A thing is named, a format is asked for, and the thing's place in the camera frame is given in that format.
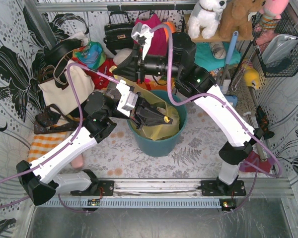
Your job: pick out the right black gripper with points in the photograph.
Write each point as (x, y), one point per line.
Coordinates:
(139, 68)

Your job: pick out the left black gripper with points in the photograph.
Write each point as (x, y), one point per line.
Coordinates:
(134, 114)

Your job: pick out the yellow trash bag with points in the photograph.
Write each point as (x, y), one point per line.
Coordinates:
(158, 132)

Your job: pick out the teal trash bin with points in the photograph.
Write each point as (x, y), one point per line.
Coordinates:
(160, 148)

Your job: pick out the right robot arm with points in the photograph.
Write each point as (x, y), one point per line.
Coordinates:
(198, 86)

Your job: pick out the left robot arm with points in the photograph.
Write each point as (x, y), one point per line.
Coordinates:
(41, 178)

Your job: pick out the rainbow striped bag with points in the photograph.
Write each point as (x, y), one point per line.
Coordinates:
(155, 84)

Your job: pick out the magenta fabric bag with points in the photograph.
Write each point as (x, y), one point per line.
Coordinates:
(158, 42)

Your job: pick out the cream canvas tote bag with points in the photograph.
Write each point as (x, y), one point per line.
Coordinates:
(64, 98)

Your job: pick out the white sheep plush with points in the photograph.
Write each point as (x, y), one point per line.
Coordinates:
(121, 56)

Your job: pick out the black leather handbag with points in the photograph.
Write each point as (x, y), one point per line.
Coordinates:
(118, 36)

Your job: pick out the colourful printed cloth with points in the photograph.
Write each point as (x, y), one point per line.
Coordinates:
(92, 55)

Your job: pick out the orange plush toy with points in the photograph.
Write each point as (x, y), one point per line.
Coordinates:
(171, 25)

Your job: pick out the wooden shelf rack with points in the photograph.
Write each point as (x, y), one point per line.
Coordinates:
(216, 37)

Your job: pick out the pink cylinder bottle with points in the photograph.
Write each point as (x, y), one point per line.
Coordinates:
(77, 162)

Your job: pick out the blue floor mop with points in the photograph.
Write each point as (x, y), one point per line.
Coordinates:
(221, 75)

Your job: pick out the brown patterned shoe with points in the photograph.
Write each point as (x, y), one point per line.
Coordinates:
(52, 120)

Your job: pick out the white dog plush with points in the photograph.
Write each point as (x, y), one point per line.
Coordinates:
(205, 18)

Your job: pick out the grey fluffy duster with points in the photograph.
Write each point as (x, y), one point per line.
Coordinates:
(245, 104)

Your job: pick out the orange checkered towel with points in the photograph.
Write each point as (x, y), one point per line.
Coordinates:
(43, 143)

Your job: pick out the yellow duck plush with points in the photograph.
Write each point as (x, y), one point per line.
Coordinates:
(250, 75)

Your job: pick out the brown teddy bear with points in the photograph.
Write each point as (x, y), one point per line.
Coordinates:
(237, 15)

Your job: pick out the silver foil pouch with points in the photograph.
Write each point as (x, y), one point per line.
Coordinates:
(279, 47)

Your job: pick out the pink plush toy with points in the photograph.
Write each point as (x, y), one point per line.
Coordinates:
(271, 13)

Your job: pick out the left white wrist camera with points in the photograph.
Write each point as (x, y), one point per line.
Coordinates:
(128, 98)

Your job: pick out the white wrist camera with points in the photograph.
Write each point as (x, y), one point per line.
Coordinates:
(128, 98)
(142, 34)

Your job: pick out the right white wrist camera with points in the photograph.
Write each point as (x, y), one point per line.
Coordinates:
(142, 34)

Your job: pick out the black wire basket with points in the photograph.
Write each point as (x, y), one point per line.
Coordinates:
(287, 67)

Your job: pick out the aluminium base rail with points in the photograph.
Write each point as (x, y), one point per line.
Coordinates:
(190, 187)

